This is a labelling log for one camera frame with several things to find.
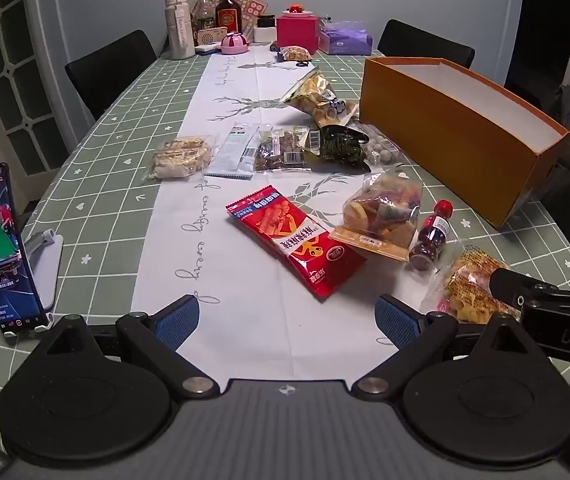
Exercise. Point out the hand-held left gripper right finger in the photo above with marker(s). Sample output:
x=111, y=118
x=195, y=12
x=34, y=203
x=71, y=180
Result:
x=397, y=322

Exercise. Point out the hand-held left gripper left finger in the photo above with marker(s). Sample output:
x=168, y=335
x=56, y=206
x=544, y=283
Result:
x=177, y=322

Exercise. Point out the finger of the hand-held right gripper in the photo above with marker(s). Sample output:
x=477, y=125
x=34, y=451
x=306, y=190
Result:
x=510, y=285

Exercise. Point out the yellow crisps bag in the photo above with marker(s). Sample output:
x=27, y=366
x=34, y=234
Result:
x=465, y=285

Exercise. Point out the small red-capped bottle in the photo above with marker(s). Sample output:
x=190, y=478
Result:
x=432, y=235

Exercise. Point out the mixed vegetable chips bag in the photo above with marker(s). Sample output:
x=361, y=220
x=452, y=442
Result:
x=380, y=210

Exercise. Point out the red snack packet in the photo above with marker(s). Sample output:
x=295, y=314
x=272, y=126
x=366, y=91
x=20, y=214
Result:
x=295, y=240

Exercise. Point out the clear peanut bag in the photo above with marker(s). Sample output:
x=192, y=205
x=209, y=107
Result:
x=180, y=157

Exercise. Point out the clear packet of white balls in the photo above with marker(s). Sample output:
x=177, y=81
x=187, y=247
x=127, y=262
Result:
x=382, y=150

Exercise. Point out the orange cardboard box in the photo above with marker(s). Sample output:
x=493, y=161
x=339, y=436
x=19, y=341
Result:
x=440, y=125

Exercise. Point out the white grey snack packet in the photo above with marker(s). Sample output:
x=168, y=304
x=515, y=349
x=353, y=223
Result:
x=232, y=152

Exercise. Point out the dark green seaweed packet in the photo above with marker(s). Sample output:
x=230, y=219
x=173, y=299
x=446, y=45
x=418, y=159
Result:
x=337, y=147

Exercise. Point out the brown nut packet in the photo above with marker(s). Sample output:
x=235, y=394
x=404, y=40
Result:
x=280, y=150

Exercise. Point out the white phone stand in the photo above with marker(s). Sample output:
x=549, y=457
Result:
x=45, y=270

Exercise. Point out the smartphone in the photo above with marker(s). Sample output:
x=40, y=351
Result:
x=0, y=250

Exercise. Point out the black chair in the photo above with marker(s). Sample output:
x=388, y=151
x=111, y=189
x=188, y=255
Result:
x=110, y=70
x=415, y=40

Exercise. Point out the blue and white box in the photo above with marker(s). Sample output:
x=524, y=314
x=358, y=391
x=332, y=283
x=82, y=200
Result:
x=209, y=49

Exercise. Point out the pink round lidded box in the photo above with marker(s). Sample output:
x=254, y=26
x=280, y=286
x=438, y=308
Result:
x=235, y=44

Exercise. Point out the purple tissue pack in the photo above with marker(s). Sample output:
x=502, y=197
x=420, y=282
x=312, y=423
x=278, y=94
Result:
x=345, y=40

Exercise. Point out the small clear snack bag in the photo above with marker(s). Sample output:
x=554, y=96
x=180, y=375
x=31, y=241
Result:
x=295, y=53

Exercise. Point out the wooden radio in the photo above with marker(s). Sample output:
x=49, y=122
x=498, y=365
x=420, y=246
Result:
x=210, y=36

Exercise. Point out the white glass-paned door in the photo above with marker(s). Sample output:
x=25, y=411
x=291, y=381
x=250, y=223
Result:
x=10, y=85

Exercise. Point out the white water bottle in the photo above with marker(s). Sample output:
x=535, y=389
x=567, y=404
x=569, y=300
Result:
x=180, y=30

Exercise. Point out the small white box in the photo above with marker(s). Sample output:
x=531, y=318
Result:
x=265, y=35

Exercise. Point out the pink cube box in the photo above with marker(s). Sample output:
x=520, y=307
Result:
x=297, y=35

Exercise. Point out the clear plastic bottle green label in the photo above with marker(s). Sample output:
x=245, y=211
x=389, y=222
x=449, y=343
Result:
x=206, y=15

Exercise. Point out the brown liquor bottle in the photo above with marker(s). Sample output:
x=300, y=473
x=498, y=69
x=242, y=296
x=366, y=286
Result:
x=228, y=17

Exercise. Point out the black jar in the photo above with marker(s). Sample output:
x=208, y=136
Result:
x=265, y=21

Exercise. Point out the pink dotted card board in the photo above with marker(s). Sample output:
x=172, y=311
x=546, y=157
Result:
x=252, y=10

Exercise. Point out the white plate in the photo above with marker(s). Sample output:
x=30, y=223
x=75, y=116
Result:
x=297, y=13

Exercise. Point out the red toy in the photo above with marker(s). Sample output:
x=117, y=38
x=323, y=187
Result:
x=295, y=8

